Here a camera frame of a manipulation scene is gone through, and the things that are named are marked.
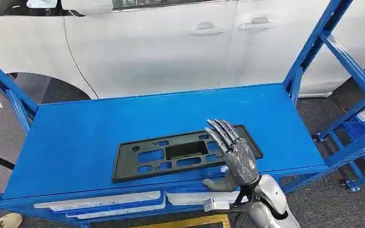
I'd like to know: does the white car side mirror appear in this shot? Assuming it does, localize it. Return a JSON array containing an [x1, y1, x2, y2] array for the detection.
[[61, 0, 114, 17]]

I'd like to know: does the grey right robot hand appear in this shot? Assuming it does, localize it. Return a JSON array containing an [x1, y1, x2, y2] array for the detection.
[[202, 119, 261, 193]]

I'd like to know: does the white plastic trim strip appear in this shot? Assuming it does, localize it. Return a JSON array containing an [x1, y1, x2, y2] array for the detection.
[[165, 190, 250, 207], [33, 190, 162, 212], [65, 201, 167, 220]]

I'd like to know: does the white car door handle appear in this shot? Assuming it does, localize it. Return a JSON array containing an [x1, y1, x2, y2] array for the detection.
[[237, 17, 276, 31], [188, 21, 225, 36]]

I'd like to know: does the black plastic licence plate frame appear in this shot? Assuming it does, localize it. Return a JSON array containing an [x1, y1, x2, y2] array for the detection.
[[112, 124, 264, 184]]

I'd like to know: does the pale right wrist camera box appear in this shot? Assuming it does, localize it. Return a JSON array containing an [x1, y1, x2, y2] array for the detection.
[[203, 197, 231, 212]]

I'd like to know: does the white car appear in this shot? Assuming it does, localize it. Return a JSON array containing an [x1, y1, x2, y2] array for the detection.
[[0, 0, 365, 109]]

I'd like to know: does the blue metal shelf rack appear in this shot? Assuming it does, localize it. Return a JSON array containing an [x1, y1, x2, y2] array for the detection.
[[0, 0, 365, 228]]

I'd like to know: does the person's beige shoe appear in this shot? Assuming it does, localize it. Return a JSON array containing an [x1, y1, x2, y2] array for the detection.
[[0, 212, 23, 228]]

